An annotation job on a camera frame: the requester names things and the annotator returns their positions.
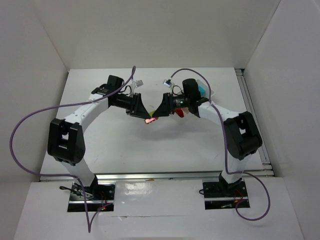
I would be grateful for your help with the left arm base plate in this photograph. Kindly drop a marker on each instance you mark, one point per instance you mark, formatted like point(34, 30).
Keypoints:
point(103, 198)

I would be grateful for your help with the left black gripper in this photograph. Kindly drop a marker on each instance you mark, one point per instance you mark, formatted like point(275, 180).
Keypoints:
point(135, 105)

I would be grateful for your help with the white divided container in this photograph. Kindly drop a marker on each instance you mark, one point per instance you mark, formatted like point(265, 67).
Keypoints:
point(200, 100)

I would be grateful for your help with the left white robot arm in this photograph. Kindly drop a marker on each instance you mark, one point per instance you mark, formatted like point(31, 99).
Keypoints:
point(66, 142)

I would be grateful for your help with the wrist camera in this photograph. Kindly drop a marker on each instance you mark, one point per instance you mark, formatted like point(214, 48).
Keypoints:
point(138, 83)
point(168, 83)

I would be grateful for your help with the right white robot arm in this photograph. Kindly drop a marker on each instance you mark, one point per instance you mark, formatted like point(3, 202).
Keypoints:
point(240, 133)

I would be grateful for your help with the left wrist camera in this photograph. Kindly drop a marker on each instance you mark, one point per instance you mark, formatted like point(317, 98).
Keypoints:
point(138, 83)

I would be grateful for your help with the long red lego brick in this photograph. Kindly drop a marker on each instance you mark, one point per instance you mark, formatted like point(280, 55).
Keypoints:
point(179, 112)

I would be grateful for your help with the curved teal lego brick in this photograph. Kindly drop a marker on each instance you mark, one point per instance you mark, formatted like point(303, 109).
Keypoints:
point(203, 91)

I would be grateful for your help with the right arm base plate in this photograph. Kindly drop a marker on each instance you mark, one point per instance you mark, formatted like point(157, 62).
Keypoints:
point(217, 199)

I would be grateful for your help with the front aluminium rail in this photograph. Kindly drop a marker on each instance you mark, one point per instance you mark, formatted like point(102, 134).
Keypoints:
point(161, 175)

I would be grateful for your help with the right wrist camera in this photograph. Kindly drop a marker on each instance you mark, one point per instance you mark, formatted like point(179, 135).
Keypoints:
point(168, 83)

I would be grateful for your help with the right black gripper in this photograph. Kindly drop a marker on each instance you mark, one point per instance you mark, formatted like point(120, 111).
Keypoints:
point(168, 104)

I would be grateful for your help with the red curved lego plate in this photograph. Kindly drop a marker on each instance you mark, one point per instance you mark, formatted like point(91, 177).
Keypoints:
point(150, 120)

